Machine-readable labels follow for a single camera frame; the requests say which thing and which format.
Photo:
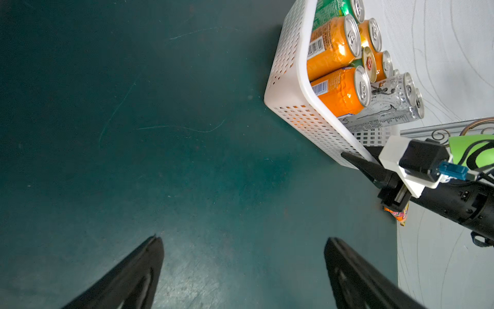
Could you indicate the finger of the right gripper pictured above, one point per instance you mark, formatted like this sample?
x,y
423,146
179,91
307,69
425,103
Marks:
x,y
376,173

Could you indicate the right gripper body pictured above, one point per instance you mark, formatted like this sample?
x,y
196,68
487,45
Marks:
x,y
394,194

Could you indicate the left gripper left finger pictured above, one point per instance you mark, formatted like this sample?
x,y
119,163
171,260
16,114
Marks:
x,y
130,284

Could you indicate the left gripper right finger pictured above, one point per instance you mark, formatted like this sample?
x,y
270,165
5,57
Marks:
x,y
357,284

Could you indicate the white Monster can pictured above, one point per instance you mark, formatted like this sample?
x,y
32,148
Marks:
x,y
414,112
388,97

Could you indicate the orange Fanta can front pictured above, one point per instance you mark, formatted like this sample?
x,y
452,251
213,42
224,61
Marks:
x,y
344,92

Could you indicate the orange fanta can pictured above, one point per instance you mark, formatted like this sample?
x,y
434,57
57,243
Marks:
x,y
344,92
384,65

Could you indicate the white perforated plastic basket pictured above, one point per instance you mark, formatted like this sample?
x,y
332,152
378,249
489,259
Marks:
x,y
290,95

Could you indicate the orange soda can yellow band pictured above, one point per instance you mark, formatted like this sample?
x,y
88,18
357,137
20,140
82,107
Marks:
x,y
333,46

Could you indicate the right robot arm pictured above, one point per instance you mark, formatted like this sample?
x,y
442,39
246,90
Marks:
x,y
469,204

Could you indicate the Fox's candy bag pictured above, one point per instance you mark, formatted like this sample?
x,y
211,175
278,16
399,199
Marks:
x,y
401,217

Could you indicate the orange Fanta can back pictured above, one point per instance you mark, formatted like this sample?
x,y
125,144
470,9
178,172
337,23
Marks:
x,y
384,65

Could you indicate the green gold-top can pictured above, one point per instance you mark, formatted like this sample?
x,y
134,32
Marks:
x,y
368,62

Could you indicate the orange soda can back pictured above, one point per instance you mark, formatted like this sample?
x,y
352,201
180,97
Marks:
x,y
371,35

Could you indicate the green Sprite can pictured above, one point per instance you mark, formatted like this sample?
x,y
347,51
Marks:
x,y
328,9

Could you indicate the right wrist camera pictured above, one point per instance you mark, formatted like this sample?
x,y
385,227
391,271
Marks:
x,y
420,164

